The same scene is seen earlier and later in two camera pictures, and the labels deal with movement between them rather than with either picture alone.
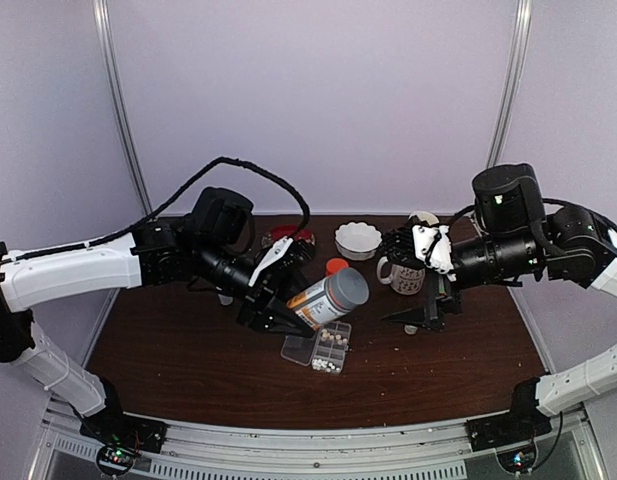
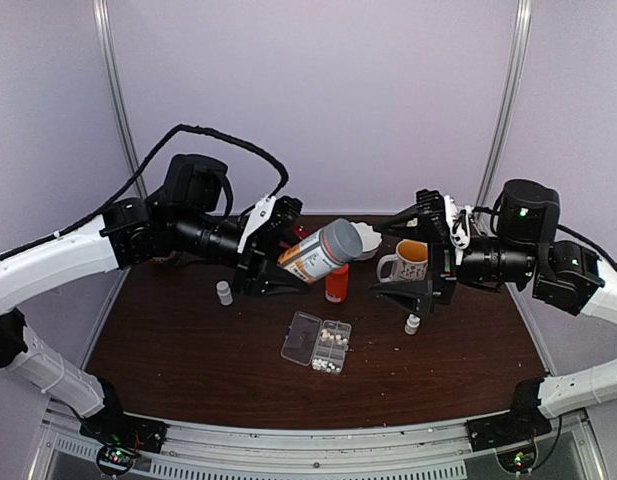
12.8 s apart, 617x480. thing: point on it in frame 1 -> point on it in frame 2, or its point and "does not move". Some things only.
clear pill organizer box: x=325 y=352 does not move
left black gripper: x=259 y=300 -> x=248 y=271
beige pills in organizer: x=325 y=335 does not move
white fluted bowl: x=357 y=241 does not move
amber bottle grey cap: x=344 y=289 -> x=315 y=254
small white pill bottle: x=225 y=300 does not move
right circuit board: x=517 y=461 does not move
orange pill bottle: x=334 y=265 -> x=337 y=283
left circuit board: x=114 y=459 does not move
